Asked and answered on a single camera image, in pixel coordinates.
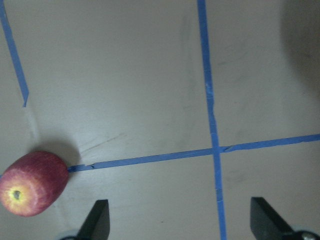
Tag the red apple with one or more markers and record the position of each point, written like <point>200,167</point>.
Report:
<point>32,183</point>

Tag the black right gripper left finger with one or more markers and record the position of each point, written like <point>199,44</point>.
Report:
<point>97,223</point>

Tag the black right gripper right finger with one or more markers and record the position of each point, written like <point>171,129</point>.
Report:
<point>267,224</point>

